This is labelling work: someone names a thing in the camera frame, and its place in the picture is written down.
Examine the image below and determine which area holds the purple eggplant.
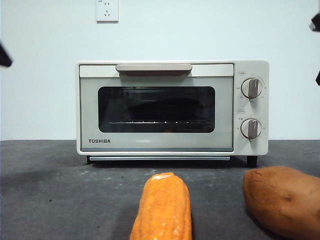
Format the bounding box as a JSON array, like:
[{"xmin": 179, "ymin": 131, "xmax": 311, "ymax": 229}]
[{"xmin": 127, "ymin": 98, "xmax": 206, "ymax": 121}]

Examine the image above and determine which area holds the oven door with beige handle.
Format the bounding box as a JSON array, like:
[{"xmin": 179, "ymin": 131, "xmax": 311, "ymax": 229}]
[{"xmin": 79, "ymin": 63, "xmax": 235, "ymax": 153}]

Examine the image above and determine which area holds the white Toshiba toaster oven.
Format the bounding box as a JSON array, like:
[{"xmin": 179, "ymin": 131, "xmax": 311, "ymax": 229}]
[{"xmin": 75, "ymin": 59, "xmax": 270, "ymax": 168}]

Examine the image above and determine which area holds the temperature knob with beige grip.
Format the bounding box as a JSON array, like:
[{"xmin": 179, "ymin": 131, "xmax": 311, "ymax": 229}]
[{"xmin": 241, "ymin": 77, "xmax": 263, "ymax": 100}]

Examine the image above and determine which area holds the timer knob with beige grip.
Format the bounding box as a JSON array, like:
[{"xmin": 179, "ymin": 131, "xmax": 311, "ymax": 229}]
[{"xmin": 240, "ymin": 118, "xmax": 263, "ymax": 140}]

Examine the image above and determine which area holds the brown sweet potato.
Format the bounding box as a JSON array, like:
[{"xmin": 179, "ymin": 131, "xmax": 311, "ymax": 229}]
[{"xmin": 243, "ymin": 166, "xmax": 320, "ymax": 240}]

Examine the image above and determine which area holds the metal crumb tray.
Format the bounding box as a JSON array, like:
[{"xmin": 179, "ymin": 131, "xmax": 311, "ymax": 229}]
[{"xmin": 89, "ymin": 156, "xmax": 231, "ymax": 161}]

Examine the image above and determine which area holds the orange corn cob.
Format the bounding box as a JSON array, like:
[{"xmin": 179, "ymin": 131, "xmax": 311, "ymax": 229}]
[{"xmin": 129, "ymin": 172, "xmax": 193, "ymax": 240}]

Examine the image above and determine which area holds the white wall socket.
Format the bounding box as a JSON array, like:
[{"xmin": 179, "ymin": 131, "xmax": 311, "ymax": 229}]
[{"xmin": 96, "ymin": 0, "xmax": 119, "ymax": 24}]

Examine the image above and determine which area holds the metal wire oven rack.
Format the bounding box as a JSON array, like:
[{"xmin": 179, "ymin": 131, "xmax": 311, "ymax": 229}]
[{"xmin": 108, "ymin": 120, "xmax": 212, "ymax": 125}]

